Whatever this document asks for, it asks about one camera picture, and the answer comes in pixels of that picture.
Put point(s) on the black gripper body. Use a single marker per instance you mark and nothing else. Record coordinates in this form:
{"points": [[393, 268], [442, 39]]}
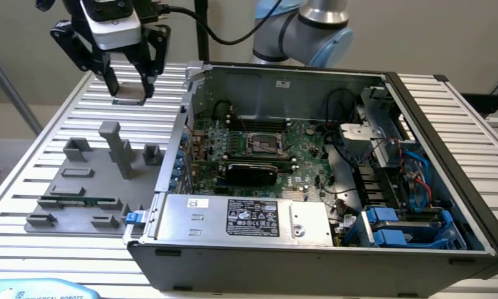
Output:
{"points": [[76, 15]]}

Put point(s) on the CPU chip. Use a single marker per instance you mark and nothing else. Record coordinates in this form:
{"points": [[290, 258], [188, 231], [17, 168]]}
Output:
{"points": [[129, 92]]}

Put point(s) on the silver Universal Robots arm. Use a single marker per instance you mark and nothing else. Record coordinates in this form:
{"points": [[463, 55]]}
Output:
{"points": [[302, 34]]}

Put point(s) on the CPU socket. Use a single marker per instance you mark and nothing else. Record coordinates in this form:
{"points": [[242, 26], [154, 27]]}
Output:
{"points": [[264, 144]]}

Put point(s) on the black vertical pole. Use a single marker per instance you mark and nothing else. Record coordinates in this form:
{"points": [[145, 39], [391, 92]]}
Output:
{"points": [[201, 31]]}

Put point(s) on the white case sticker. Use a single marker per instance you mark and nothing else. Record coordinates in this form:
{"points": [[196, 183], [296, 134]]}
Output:
{"points": [[282, 83]]}

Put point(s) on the grey parts rack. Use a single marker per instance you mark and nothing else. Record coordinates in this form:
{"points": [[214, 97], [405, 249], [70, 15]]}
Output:
{"points": [[104, 190]]}

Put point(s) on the green RAM stick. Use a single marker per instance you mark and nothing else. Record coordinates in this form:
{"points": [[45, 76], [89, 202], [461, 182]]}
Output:
{"points": [[77, 201]]}

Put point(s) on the green motherboard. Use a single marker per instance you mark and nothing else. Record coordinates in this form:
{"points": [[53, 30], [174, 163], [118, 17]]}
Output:
{"points": [[302, 168]]}

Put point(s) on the blue case latch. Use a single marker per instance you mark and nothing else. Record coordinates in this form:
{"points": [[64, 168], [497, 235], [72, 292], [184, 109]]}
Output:
{"points": [[134, 217]]}

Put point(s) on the silver power supply unit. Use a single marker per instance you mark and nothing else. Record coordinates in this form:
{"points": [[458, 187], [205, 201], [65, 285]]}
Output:
{"points": [[216, 218]]}

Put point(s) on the metal drive cage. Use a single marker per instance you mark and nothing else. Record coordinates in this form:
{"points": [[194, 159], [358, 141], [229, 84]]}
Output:
{"points": [[377, 134]]}

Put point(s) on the black open PC case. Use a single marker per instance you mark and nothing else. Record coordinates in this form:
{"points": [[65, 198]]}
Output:
{"points": [[298, 268]]}

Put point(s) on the blue teach pendant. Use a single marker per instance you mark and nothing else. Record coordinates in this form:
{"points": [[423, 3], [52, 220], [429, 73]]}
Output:
{"points": [[33, 289]]}

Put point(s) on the blue disk bay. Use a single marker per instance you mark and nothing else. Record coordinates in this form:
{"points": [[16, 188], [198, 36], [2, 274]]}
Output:
{"points": [[387, 225]]}

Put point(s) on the black box beside table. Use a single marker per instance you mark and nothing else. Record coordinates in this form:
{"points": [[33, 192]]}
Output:
{"points": [[481, 102]]}

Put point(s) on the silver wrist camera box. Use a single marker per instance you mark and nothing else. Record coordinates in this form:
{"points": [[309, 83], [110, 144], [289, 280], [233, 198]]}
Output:
{"points": [[113, 26]]}

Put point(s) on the grey metal frame leg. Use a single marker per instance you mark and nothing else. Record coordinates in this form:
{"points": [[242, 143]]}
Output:
{"points": [[12, 90]]}

